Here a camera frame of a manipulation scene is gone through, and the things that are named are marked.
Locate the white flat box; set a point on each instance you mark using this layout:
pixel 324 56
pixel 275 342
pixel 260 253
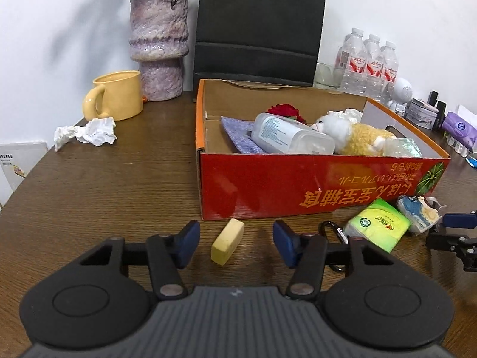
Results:
pixel 18 160

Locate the green tissue packet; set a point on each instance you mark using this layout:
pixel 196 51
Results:
pixel 376 225

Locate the white robot figurine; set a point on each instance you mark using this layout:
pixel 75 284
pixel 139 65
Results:
pixel 402 91

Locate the white and yellow plush alpaca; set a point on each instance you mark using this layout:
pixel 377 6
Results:
pixel 363 138

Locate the small grey box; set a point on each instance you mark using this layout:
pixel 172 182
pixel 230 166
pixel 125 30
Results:
pixel 421 113

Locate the black paper bag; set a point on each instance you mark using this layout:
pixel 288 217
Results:
pixel 261 15

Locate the iridescent plastic bag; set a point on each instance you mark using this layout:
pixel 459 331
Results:
pixel 404 148

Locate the yellow mug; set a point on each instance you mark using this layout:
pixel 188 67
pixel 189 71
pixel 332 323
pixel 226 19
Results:
pixel 121 97

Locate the purple tissue pack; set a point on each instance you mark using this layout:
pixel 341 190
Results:
pixel 460 126

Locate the blue and white packet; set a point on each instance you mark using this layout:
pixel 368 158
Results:
pixel 417 212

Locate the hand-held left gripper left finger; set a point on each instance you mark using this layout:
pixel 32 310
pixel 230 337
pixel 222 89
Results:
pixel 186 244

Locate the red artificial rose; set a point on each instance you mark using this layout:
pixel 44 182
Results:
pixel 285 111

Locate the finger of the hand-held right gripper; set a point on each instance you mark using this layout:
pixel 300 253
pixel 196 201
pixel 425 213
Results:
pixel 467 248
pixel 462 220

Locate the white tissue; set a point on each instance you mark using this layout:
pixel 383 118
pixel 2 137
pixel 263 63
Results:
pixel 97 132
pixel 353 113

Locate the clear plastic swab container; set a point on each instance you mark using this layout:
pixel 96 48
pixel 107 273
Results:
pixel 287 134

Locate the purple ceramic vase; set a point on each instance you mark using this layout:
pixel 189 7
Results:
pixel 160 37

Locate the clear plastic vial strip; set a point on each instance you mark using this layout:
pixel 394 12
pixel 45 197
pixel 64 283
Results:
pixel 456 143

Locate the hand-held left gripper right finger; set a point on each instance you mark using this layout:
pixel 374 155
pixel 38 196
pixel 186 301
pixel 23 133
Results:
pixel 283 244

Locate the red cardboard box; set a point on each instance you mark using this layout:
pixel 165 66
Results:
pixel 261 186

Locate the yellow eraser block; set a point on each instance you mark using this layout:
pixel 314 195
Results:
pixel 227 242

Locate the black carabiner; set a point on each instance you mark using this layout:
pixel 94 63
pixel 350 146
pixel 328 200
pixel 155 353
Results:
pixel 340 232

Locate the clear glass cup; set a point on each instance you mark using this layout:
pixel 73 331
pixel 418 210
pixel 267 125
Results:
pixel 326 76

